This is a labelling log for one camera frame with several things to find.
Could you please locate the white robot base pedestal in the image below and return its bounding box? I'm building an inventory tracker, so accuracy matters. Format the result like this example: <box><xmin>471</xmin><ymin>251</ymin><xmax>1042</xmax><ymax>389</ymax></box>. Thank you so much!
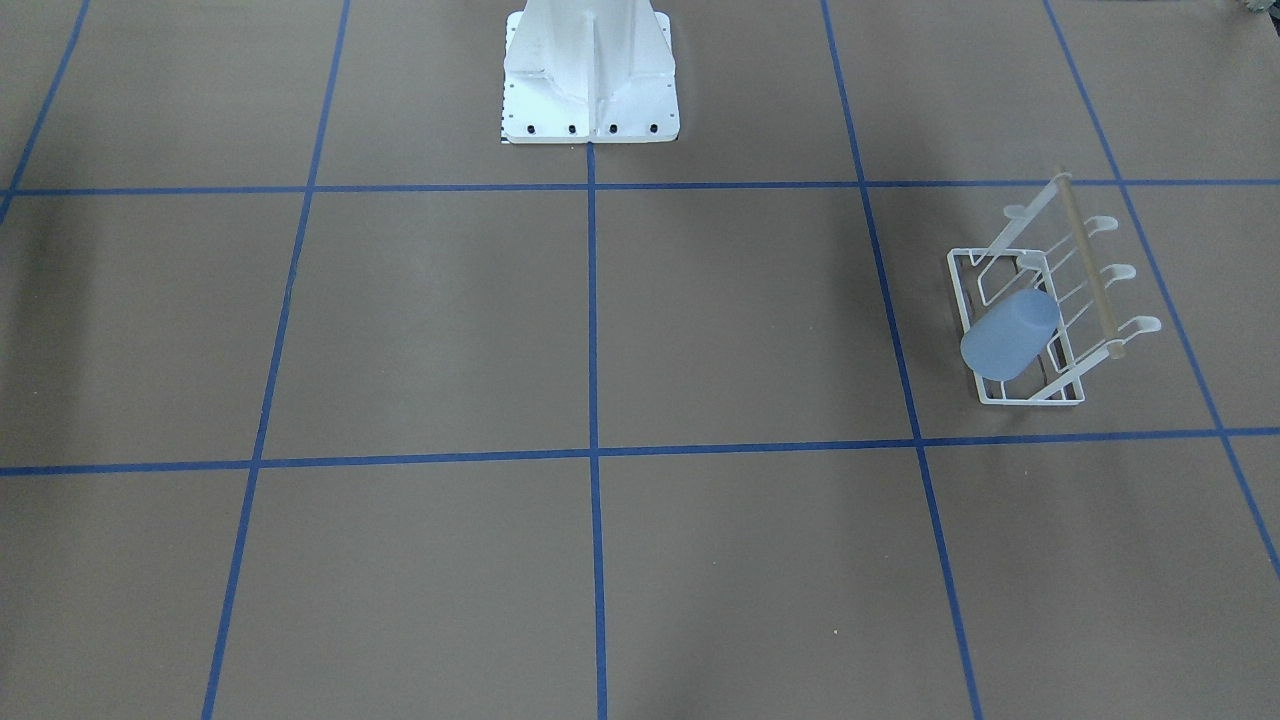
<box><xmin>500</xmin><ymin>1</ymin><xmax>681</xmax><ymax>145</ymax></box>

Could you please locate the white wire cup holder rack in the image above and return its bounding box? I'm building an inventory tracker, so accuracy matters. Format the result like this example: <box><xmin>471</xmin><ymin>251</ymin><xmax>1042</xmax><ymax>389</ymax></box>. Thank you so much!
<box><xmin>945</xmin><ymin>169</ymin><xmax>1164</xmax><ymax>407</ymax></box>

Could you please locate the light blue plastic cup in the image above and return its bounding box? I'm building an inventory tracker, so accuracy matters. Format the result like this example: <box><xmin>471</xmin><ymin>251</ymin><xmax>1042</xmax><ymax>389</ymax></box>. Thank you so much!
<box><xmin>960</xmin><ymin>288</ymin><xmax>1061</xmax><ymax>380</ymax></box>

